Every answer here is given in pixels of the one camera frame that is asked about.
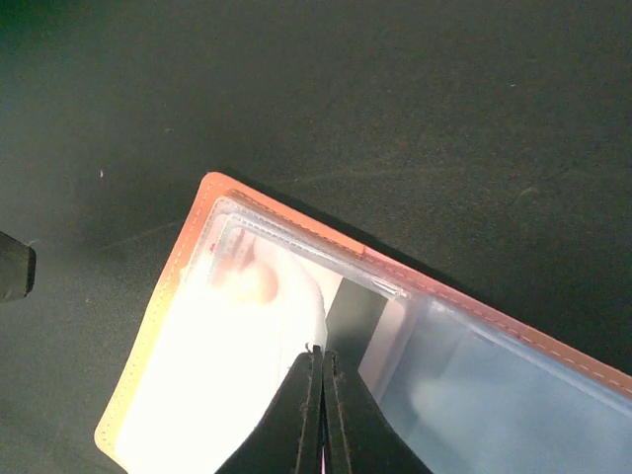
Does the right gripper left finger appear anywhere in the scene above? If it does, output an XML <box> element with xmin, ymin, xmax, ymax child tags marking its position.
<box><xmin>218</xmin><ymin>346</ymin><xmax>324</xmax><ymax>474</ymax></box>

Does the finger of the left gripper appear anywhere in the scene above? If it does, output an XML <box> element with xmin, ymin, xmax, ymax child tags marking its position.
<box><xmin>0</xmin><ymin>232</ymin><xmax>37</xmax><ymax>302</ymax></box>

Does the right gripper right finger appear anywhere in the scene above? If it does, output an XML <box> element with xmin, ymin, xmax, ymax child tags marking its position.
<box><xmin>323</xmin><ymin>351</ymin><xmax>431</xmax><ymax>474</ymax></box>

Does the pink leather card holder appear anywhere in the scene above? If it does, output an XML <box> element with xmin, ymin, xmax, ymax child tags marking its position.
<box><xmin>95</xmin><ymin>172</ymin><xmax>631</xmax><ymax>473</ymax></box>

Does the white flower pattern card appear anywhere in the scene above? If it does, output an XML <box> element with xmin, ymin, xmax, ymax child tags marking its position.
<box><xmin>118</xmin><ymin>226</ymin><xmax>411</xmax><ymax>474</ymax></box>

